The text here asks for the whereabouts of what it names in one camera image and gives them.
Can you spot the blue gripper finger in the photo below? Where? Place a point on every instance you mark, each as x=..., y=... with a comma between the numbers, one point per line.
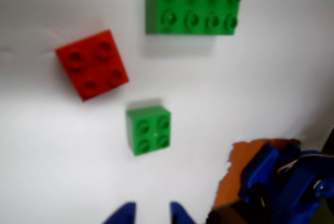
x=180, y=214
x=124, y=214

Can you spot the green 2x2 toy block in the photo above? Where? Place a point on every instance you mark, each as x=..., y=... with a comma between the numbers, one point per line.
x=148, y=132

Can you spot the blue 3D-printed robot arm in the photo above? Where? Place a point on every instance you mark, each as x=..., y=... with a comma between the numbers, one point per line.
x=287, y=195

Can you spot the red 2x2 toy block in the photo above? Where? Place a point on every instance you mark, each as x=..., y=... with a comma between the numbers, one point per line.
x=91, y=64

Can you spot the green 2x4 toy block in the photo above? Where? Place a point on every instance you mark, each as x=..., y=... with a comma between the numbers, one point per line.
x=193, y=4

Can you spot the white foam board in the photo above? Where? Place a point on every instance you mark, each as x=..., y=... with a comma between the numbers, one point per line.
x=39, y=156

